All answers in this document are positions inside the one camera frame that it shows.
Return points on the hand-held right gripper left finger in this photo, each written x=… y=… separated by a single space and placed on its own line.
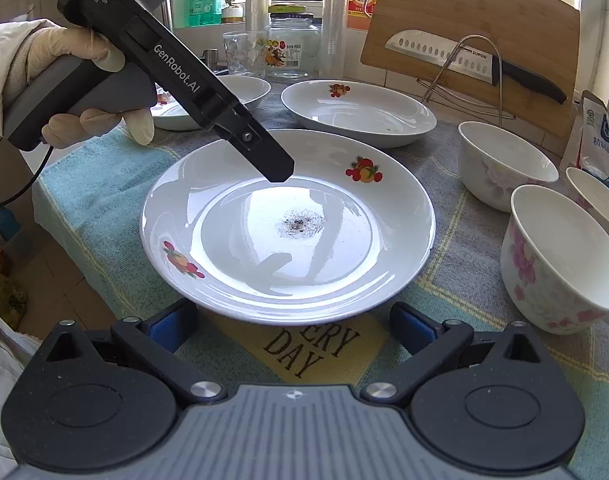
x=170 y=327

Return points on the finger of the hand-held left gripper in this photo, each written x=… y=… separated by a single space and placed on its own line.
x=264 y=152

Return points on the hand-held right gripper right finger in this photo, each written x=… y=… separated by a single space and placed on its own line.
x=414 y=329

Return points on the white fruit print plate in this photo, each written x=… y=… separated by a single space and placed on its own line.
x=364 y=115
x=284 y=270
x=244 y=91

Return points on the white floral bowl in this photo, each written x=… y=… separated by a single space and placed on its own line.
x=489 y=175
x=599 y=200
x=534 y=280

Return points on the person's left forearm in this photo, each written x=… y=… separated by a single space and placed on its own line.
x=4 y=60

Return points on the person's left hand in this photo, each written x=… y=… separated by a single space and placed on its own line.
x=64 y=42

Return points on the small metal cylinder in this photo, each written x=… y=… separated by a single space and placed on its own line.
x=210 y=57

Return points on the small potted plant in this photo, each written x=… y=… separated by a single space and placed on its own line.
x=232 y=10

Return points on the patterned drinking glass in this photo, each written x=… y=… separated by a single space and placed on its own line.
x=244 y=55

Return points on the glass jar with green lid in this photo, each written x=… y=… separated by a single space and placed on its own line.
x=294 y=50

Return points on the grey teal checked towel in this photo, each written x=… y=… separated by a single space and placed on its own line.
x=109 y=210

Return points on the clear plastic wrap roll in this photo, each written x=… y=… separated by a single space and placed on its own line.
x=333 y=20

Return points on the green yellow bundle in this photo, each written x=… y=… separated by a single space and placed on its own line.
x=4 y=290

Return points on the white jacket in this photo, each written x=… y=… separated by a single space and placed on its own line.
x=4 y=385

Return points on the small blue container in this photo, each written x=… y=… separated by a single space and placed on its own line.
x=7 y=224

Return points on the bamboo cutting board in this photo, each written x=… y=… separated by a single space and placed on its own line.
x=434 y=0

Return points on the white blue salt bag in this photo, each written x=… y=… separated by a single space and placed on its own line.
x=597 y=135

